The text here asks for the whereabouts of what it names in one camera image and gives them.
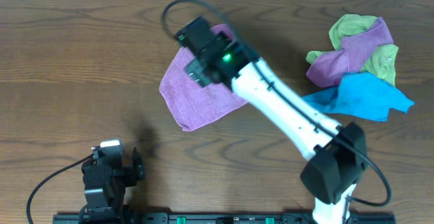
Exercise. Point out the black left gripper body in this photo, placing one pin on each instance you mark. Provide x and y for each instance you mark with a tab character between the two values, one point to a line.
136	165

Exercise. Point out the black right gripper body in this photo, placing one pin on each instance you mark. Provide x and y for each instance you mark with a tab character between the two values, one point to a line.
197	73

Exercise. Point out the purple cloth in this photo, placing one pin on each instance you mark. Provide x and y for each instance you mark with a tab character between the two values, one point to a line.
352	54
192	106

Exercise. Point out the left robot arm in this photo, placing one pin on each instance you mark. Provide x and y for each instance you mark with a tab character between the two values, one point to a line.
106	179

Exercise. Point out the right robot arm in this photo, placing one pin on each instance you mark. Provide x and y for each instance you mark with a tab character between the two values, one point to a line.
335	154

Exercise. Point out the purple cloth in pile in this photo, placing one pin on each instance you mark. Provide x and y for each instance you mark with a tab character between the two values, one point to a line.
352	54

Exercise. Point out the blue cloth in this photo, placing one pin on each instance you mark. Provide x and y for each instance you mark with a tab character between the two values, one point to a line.
361	95

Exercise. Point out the green cloth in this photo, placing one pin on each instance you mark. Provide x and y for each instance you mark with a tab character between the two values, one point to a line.
379	61

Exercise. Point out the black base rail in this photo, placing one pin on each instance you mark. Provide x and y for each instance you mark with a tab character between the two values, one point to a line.
287	218

